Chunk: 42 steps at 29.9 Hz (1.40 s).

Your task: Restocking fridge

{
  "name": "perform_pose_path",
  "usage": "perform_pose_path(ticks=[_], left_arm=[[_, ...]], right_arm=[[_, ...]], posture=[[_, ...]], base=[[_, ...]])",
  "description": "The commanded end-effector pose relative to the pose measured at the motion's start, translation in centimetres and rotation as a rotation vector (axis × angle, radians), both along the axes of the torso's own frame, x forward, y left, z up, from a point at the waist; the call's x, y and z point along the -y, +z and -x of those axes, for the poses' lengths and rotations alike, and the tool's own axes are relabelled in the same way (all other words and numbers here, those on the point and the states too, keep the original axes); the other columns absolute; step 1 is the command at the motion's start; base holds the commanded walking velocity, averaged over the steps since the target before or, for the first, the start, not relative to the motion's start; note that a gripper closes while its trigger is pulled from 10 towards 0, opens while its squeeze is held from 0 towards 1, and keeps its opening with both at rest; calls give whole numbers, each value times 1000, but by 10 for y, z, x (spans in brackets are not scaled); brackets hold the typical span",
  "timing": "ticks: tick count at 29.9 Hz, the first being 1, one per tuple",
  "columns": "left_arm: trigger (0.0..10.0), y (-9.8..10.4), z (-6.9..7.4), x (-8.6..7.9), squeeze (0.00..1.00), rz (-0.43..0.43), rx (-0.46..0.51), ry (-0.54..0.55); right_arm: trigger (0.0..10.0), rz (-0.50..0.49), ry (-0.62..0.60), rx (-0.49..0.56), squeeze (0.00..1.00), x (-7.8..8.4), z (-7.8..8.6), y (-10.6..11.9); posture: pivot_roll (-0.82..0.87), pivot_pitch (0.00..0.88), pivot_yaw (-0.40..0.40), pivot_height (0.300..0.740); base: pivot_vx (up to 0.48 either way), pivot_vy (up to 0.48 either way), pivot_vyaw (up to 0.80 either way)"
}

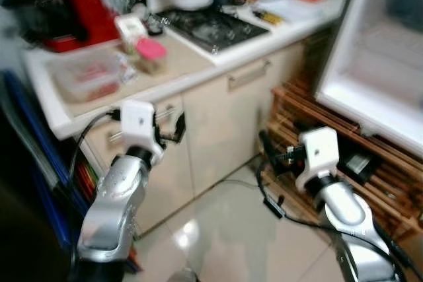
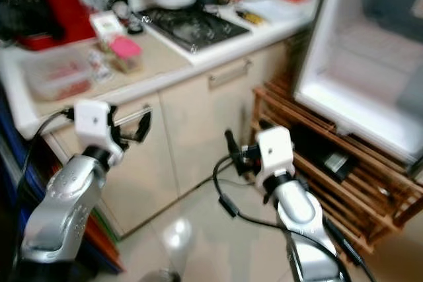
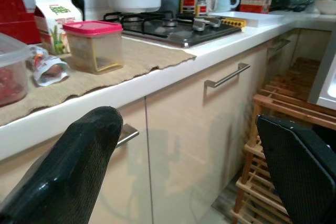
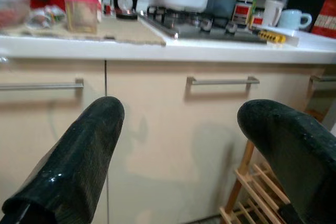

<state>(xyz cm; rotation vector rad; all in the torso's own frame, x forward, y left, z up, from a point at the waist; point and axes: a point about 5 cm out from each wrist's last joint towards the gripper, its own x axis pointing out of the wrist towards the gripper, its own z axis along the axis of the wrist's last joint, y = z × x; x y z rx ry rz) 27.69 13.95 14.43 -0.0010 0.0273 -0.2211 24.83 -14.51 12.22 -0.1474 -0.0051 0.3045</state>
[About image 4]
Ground beige woven counter mat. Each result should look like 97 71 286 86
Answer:
5 15 168 47

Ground clear plastic food container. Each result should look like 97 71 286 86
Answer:
0 0 34 29

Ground yellow handled pliers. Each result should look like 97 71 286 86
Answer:
257 29 287 44

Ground pink lid clear container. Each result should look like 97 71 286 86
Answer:
62 0 102 34

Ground cream mug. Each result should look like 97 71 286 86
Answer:
261 0 286 28

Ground silver bar cabinet handle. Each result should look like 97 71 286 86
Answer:
309 75 336 84
0 78 85 91
186 76 260 88

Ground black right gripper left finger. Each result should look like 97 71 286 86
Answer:
0 96 126 224

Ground steel gas stove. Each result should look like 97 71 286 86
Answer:
138 5 268 44

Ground red box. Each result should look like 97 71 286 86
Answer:
311 0 336 36

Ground small red label jar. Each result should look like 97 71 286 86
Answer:
250 11 265 29

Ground pale blue mug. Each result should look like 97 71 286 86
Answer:
277 8 313 31

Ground wooden slatted rack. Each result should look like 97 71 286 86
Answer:
219 108 336 224

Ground large red label jar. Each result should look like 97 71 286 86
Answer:
232 1 253 26

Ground silver stove knob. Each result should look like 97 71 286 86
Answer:
199 18 213 31
225 22 238 35

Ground cream cabinet door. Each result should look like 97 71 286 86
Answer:
306 68 336 114
0 58 107 224
106 60 326 224

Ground crinkled clear wrapper packet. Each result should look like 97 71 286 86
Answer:
27 5 67 29

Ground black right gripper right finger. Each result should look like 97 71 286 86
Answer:
237 99 336 224

